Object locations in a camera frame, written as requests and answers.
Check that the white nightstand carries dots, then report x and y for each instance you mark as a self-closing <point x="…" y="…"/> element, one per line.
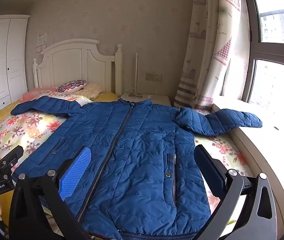
<point x="157" y="100"/>

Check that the blue quilted jacket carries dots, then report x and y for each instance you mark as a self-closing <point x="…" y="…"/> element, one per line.
<point x="132" y="160"/>

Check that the dark-framed window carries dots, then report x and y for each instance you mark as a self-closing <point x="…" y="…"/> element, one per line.
<point x="250" y="50"/>

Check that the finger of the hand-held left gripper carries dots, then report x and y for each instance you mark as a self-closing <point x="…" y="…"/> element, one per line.
<point x="11" y="156"/>

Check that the printed curtain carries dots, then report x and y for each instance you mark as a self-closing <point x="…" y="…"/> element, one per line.
<point x="214" y="42"/>

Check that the white bed headboard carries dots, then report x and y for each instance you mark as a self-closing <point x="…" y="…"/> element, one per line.
<point x="69" y="62"/>

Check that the floral quilt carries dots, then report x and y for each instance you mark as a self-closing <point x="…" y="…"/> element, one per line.
<point x="39" y="125"/>

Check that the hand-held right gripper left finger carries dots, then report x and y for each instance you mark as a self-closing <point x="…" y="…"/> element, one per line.
<point x="75" y="172"/>

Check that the patterned pillow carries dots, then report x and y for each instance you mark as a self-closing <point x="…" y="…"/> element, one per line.
<point x="70" y="85"/>

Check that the wall socket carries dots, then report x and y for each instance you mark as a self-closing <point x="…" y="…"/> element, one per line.
<point x="153" y="76"/>

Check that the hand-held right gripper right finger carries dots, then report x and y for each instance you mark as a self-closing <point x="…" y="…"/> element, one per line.
<point x="210" y="173"/>

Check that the beige pillow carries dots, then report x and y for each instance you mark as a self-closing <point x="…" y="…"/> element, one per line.
<point x="91" y="90"/>

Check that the window sill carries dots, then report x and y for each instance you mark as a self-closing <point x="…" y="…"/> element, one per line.
<point x="274" y="150"/>

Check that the white wall notice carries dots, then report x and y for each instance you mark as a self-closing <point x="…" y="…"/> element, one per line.
<point x="42" y="38"/>

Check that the slim silver desk lamp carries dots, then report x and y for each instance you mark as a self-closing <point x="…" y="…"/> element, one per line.
<point x="136" y="75"/>

